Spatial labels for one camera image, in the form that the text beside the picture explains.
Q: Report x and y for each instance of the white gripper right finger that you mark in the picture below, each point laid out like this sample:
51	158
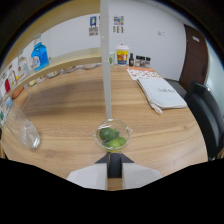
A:
140	175

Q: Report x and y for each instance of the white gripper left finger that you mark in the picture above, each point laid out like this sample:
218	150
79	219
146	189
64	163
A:
90	176

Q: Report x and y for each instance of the glass bowl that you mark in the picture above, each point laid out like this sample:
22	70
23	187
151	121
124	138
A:
125	128

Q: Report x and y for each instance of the yellow cup red lid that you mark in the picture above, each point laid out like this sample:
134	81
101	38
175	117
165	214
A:
122	56

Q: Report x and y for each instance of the green lime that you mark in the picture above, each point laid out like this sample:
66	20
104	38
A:
106	134
114	144
122	140

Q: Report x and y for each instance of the clear drinking glass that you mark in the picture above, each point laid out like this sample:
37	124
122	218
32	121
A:
28	133

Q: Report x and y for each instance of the white fabric pouch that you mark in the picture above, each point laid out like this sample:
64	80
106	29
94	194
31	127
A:
163	93

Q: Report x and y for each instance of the black office chair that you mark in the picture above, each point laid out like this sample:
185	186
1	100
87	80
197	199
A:
208	120

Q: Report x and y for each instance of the orange printed paper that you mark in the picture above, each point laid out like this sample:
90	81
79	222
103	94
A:
141	71

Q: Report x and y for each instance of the wooden two-tier shelf rack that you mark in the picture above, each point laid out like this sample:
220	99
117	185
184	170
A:
106	66

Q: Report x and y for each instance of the small spice jar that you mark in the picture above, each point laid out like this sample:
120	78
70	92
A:
148	62
137	61
143	62

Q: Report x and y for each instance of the dark glass bottle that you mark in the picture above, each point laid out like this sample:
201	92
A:
131	60

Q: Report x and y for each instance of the clear bottle orange cap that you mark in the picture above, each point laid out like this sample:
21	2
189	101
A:
12	77

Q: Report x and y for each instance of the blue liquid bottle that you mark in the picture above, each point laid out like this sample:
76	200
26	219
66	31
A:
40	55

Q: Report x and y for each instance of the blue yellow wall poster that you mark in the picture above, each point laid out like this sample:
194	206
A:
93	26

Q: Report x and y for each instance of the multicolour wall poster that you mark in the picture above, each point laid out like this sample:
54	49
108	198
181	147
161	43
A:
118	24

